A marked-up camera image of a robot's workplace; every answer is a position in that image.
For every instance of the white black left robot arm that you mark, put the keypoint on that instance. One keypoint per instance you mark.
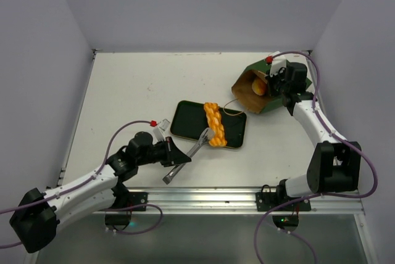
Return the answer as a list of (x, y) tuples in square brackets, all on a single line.
[(40, 215)]

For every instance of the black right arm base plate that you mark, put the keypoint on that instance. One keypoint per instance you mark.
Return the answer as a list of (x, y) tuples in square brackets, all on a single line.
[(269, 197)]

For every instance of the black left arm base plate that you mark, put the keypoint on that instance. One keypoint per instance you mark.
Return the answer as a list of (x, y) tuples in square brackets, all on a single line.
[(138, 199)]

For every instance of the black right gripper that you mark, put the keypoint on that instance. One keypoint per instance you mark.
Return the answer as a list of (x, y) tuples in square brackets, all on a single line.
[(276, 82)]

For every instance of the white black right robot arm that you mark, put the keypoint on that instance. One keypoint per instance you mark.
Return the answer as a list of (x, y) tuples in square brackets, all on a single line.
[(334, 167)]

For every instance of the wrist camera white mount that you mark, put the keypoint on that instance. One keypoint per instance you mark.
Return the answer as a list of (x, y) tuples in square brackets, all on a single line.
[(159, 128), (276, 63)]

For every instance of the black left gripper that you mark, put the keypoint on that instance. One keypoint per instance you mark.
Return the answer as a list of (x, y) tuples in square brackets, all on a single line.
[(173, 155)]

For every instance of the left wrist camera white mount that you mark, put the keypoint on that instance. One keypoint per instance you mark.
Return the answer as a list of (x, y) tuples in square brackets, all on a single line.
[(159, 128)]

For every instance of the dark green tray gold rim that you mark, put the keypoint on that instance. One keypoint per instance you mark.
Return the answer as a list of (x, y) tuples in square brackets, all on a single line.
[(190, 120)]

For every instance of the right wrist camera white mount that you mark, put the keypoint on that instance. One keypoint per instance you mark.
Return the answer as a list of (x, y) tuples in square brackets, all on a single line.
[(276, 63)]

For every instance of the orange oval fake bread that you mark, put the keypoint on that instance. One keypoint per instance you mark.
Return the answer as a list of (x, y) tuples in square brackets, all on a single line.
[(259, 86)]

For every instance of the orange braided fake bread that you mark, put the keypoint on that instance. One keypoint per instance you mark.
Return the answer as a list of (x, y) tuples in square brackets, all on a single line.
[(214, 121)]

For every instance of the aluminium front mounting rail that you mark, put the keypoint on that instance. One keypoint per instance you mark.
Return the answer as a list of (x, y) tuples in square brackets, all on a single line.
[(235, 201)]

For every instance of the metal serving tongs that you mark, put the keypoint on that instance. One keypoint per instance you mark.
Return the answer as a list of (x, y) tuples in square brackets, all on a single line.
[(204, 138)]

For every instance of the green paper bag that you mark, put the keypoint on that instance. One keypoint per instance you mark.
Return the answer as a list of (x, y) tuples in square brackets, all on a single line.
[(242, 88)]

